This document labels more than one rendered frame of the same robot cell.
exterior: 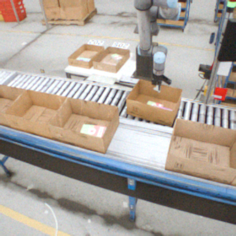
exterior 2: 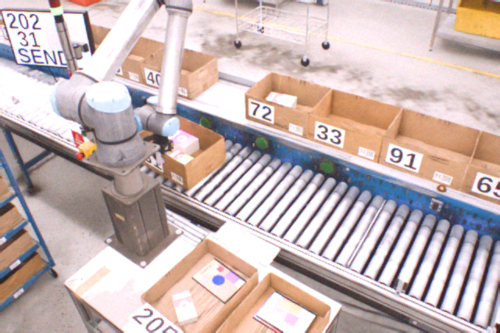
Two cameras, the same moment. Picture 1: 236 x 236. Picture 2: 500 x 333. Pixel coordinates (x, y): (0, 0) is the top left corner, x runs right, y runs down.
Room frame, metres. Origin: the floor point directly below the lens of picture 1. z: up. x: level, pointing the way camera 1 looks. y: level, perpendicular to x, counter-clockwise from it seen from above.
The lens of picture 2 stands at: (3.20, 0.39, 2.29)
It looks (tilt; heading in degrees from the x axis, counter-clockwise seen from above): 39 degrees down; 191
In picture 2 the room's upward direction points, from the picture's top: 2 degrees counter-clockwise
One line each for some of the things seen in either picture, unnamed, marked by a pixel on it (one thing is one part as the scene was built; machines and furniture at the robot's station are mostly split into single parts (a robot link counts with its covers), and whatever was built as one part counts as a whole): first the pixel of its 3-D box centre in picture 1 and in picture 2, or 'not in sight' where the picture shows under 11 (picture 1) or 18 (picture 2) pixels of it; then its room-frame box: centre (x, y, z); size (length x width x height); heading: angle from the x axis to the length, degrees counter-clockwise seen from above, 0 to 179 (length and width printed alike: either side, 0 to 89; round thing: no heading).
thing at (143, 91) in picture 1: (154, 101); (180, 149); (1.38, -0.33, 0.83); 0.39 x 0.29 x 0.17; 60
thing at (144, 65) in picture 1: (146, 59); (137, 212); (1.94, -0.35, 0.91); 0.26 x 0.26 x 0.33; 63
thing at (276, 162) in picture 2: (105, 106); (254, 186); (1.50, 0.09, 0.72); 0.52 x 0.05 x 0.05; 157
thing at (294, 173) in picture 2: (92, 103); (276, 195); (1.55, 0.21, 0.72); 0.52 x 0.05 x 0.05; 157
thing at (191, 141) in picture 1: (201, 150); (180, 71); (0.75, -0.50, 0.97); 0.39 x 0.29 x 0.17; 67
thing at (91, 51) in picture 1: (86, 55); (271, 331); (2.34, 0.29, 0.80); 0.38 x 0.28 x 0.10; 152
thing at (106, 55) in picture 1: (112, 59); (201, 291); (2.21, 0.00, 0.80); 0.38 x 0.28 x 0.10; 151
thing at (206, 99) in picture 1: (215, 68); (83, 104); (1.41, -0.81, 1.11); 0.12 x 0.05 x 0.88; 67
